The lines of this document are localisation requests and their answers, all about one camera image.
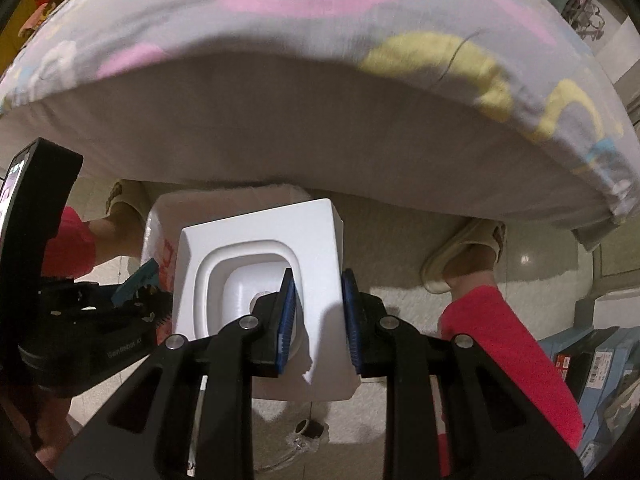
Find person's left beige slipper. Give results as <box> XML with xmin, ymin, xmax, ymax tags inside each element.
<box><xmin>104</xmin><ymin>179</ymin><xmax>151</xmax><ymax>261</ymax></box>

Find person's beige slipper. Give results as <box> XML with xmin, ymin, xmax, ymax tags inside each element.
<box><xmin>420</xmin><ymin>217</ymin><xmax>508</xmax><ymax>296</ymax></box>
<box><xmin>104</xmin><ymin>179</ymin><xmax>151</xmax><ymax>261</ymax></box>

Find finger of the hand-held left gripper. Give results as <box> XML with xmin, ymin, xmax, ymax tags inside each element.
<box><xmin>129</xmin><ymin>287</ymin><xmax>174</xmax><ymax>332</ymax></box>
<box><xmin>111</xmin><ymin>258</ymin><xmax>162</xmax><ymax>307</ymax></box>

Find red cloth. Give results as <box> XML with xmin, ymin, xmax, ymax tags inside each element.
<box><xmin>20</xmin><ymin>0</ymin><xmax>53</xmax><ymax>36</ymax></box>

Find person's leg red pants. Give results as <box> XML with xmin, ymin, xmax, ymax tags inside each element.
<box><xmin>439</xmin><ymin>245</ymin><xmax>586</xmax><ymax>461</ymax></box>
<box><xmin>42</xmin><ymin>205</ymin><xmax>146</xmax><ymax>281</ymax></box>

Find person's left leg red pants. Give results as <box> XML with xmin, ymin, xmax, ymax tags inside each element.
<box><xmin>42</xmin><ymin>205</ymin><xmax>146</xmax><ymax>281</ymax></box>

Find clear plastic bottle black cap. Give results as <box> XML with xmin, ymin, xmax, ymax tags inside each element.
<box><xmin>285</xmin><ymin>417</ymin><xmax>329</xmax><ymax>454</ymax></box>

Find blue shoe box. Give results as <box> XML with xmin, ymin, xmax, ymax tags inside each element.
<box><xmin>575</xmin><ymin>327</ymin><xmax>640</xmax><ymax>476</ymax></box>
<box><xmin>537</xmin><ymin>327</ymin><xmax>621</xmax><ymax>411</ymax></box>

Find person's right beige slipper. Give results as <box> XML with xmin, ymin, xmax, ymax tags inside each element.
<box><xmin>420</xmin><ymin>217</ymin><xmax>508</xmax><ymax>296</ymax></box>

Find person's right leg red pants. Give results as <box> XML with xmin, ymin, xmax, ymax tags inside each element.
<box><xmin>439</xmin><ymin>245</ymin><xmax>586</xmax><ymax>461</ymax></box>

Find clothes rack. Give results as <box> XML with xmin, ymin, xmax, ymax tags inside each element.
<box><xmin>564</xmin><ymin>0</ymin><xmax>607</xmax><ymax>42</ymax></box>

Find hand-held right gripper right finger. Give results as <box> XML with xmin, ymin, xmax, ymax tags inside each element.
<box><xmin>341</xmin><ymin>268</ymin><xmax>586</xmax><ymax>480</ymax></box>

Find person's left forearm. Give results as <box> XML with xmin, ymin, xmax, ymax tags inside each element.
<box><xmin>27</xmin><ymin>395</ymin><xmax>77</xmax><ymax>476</ymax></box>

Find bed with circle print sheet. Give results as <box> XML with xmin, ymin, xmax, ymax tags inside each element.
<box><xmin>0</xmin><ymin>0</ymin><xmax>640</xmax><ymax>251</ymax></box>

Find white square trash bin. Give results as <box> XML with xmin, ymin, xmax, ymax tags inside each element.
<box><xmin>170</xmin><ymin>199</ymin><xmax>362</xmax><ymax>402</ymax></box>

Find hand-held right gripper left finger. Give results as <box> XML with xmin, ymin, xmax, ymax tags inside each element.
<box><xmin>52</xmin><ymin>267</ymin><xmax>301</xmax><ymax>480</ymax></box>

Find white plastic bag red print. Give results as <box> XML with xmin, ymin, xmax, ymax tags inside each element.
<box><xmin>141</xmin><ymin>182</ymin><xmax>313</xmax><ymax>293</ymax></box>

